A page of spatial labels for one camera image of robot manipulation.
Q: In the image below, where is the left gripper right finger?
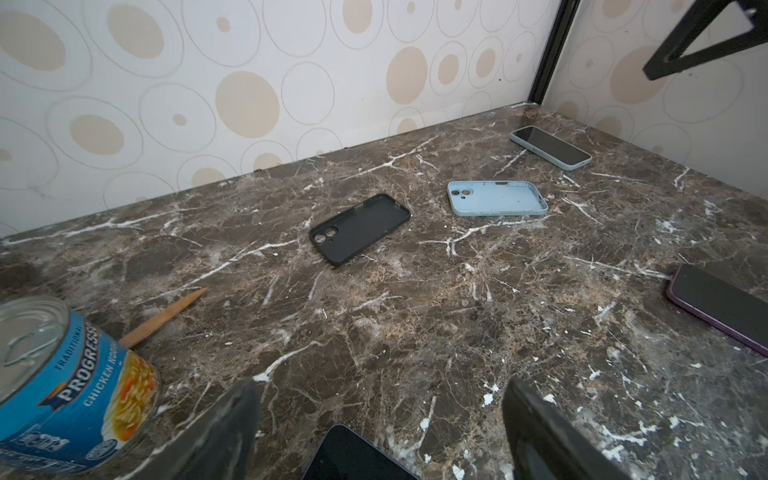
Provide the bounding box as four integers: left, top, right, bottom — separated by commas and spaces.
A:
502, 378, 628, 480

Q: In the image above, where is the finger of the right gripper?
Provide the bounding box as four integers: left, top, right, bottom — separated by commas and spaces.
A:
643, 0, 768, 82

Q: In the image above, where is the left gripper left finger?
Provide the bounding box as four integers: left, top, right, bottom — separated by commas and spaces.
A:
125, 379, 261, 479

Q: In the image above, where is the light blue case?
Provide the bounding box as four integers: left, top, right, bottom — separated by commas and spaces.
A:
447, 180, 548, 217
509, 124, 593, 172

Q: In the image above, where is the black phone case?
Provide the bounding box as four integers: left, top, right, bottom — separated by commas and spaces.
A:
309, 193, 411, 266

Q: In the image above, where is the wooden stick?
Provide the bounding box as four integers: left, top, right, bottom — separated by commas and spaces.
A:
119, 288, 208, 349

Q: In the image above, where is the blue soup can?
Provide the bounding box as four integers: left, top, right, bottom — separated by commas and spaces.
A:
1, 296, 161, 474

